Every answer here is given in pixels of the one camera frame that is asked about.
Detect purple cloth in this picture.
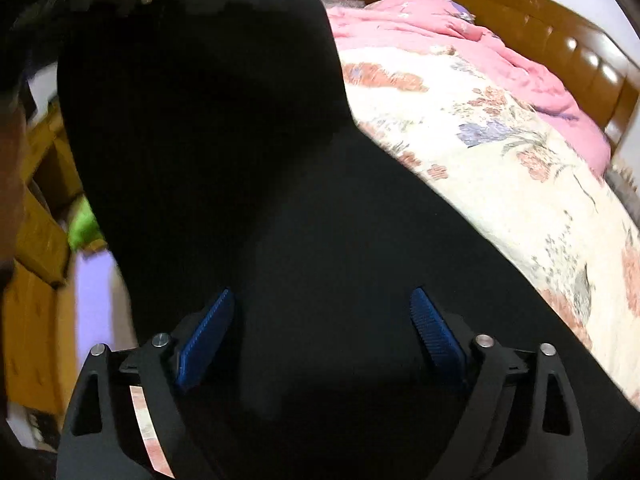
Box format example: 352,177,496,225
72,247,136,351

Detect purple floral pillow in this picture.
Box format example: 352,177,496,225
447,0,478,26

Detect green bag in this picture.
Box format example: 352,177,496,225
67,197,106,253

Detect wooden headboard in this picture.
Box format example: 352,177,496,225
424,0,640,148

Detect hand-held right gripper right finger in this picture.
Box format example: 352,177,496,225
409,286,588,480

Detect floral bed sheet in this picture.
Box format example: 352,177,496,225
127,45,640,478

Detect black pants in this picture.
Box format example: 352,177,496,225
55,0,640,480

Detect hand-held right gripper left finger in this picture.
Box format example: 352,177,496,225
56,287,236,480

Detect pink quilt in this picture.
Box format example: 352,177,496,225
324,0,613,176

